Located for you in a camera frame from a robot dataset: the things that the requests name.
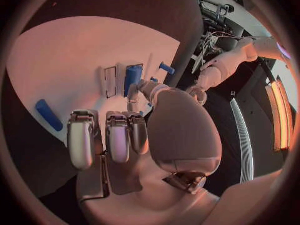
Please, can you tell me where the workshop equipment rack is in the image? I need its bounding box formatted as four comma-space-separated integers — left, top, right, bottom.
190, 0, 257, 74

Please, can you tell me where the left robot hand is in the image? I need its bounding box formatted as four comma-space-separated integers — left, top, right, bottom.
185, 85, 209, 106

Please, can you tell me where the glowing light bar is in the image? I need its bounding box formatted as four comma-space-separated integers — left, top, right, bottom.
265, 74, 295, 153

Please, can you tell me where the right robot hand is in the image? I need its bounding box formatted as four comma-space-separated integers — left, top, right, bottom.
66, 79, 223, 225

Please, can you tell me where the white ribbed strip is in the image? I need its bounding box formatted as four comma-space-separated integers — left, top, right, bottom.
230, 98, 255, 184

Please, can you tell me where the thick blue cylinder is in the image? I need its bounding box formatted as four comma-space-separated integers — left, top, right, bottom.
123, 64, 144, 98

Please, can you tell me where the white task board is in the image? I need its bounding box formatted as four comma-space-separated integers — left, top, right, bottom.
5, 15, 182, 147

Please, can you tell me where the thin long blue cylinder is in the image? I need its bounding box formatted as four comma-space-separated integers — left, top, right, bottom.
34, 99, 65, 132

